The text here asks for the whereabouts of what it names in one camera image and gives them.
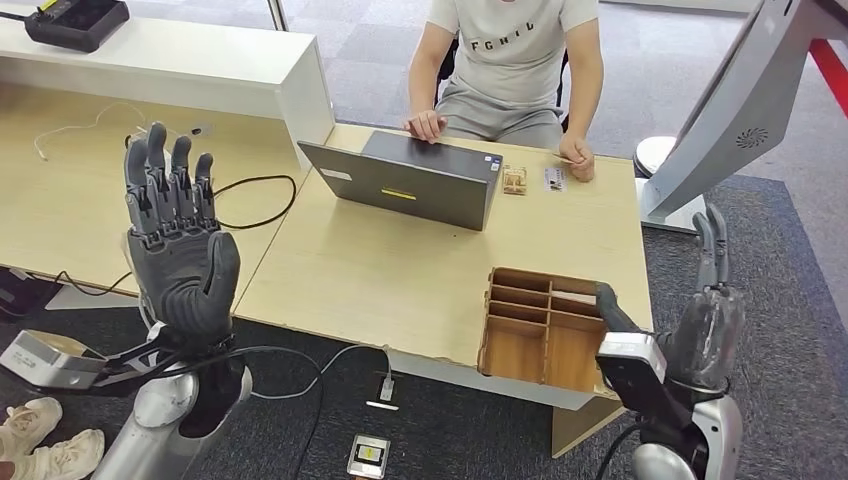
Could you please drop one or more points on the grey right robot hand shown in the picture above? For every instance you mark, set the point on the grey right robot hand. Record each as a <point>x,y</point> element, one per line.
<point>709,338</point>

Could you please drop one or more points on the person's left hand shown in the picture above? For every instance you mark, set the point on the person's left hand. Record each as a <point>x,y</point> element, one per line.
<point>582,159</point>

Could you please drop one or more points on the person's right hand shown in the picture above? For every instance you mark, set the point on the person's right hand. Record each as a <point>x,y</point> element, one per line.
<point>427,126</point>

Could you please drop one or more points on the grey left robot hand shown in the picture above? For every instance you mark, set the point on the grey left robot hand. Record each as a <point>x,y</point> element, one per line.
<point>182,278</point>

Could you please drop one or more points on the white ID card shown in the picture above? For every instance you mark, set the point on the white ID card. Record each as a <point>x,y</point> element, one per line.
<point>555,179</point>

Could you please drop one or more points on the wooden compartment organizer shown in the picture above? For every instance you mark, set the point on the wooden compartment organizer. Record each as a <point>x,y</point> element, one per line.
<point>513,351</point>

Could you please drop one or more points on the person's right forearm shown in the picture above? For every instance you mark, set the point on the person's right forearm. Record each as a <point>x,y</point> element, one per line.
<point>427,86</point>

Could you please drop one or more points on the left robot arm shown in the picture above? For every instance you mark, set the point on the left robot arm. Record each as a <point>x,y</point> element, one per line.
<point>159,411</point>

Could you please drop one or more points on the person's left forearm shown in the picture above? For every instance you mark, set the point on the person's left forearm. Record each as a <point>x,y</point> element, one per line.
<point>586,106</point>

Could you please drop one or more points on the person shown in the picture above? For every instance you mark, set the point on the person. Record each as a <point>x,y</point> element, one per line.
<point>510,60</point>

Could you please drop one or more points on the black office chair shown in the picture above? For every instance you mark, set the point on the black office chair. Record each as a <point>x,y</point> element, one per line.
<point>445,73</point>

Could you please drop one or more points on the grey laptop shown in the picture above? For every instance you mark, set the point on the grey laptop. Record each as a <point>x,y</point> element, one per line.
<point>411,192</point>

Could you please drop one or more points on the white desk foot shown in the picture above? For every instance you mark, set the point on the white desk foot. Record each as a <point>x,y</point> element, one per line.
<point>73,299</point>

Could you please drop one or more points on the white kiosk screen stand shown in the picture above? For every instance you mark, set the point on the white kiosk screen stand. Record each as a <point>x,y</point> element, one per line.
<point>729,112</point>

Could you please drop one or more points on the wooden desk leg panel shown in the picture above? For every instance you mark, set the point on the wooden desk leg panel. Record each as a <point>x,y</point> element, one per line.
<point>576,424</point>

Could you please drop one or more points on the black object under desk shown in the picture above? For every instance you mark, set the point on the black object under desk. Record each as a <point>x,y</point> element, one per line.
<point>23,298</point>

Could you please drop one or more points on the metal pole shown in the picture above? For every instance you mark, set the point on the metal pole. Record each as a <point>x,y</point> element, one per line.
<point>278,13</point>

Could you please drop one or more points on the white desk riser shelf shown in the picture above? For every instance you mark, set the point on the white desk riser shelf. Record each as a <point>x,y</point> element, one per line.
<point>199,73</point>

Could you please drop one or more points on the white sneaker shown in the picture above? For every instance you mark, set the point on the white sneaker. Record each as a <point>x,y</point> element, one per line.
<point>30,424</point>
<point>66,457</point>

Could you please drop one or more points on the silver floor device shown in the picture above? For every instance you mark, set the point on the silver floor device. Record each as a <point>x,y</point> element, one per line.
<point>368,457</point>

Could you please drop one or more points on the red bar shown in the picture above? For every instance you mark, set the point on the red bar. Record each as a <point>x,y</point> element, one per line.
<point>831,73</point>

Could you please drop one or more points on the black box device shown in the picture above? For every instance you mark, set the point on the black box device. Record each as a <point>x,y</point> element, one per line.
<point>79,23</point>

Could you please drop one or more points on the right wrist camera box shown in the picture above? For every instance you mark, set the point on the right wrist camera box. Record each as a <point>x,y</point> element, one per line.
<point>629,384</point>

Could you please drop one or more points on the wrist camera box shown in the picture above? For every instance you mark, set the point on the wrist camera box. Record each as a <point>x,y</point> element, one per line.
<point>46,361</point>
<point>629,384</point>

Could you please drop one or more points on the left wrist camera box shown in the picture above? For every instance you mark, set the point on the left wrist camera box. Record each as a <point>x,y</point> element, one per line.
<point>46,361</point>

